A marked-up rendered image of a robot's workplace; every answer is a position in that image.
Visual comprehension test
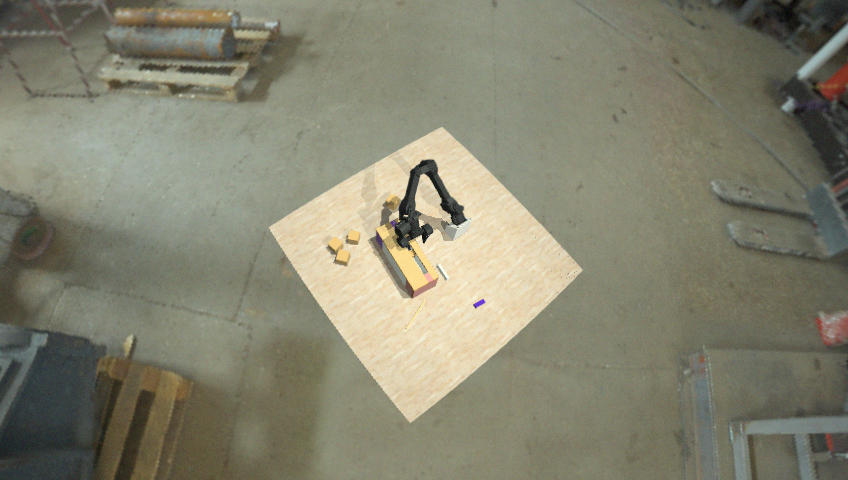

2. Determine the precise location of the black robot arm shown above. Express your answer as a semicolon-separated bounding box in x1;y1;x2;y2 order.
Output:
394;159;467;238

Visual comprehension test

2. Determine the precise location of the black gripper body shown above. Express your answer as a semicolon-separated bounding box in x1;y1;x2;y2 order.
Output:
396;223;434;248

